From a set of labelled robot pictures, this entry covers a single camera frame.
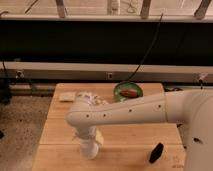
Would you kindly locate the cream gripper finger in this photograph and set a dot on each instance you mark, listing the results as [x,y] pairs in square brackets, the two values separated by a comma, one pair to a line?
[99,137]

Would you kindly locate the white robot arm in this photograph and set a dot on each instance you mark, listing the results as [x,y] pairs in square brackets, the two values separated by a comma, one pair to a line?
[194,107]

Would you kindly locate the black eraser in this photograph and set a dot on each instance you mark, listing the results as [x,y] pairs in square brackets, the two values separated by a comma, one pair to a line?
[156,153]

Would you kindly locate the white plastic bottle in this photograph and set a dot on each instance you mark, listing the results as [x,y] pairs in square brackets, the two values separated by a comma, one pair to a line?
[98,100]

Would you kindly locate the red-brown sausage in bowl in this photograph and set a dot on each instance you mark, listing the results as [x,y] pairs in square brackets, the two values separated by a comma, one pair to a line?
[129,94]

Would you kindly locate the green bowl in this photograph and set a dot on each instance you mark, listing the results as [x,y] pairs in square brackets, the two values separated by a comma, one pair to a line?
[126,85]

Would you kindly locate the beige sponge pad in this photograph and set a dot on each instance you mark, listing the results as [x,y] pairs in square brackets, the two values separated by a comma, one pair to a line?
[67,97]

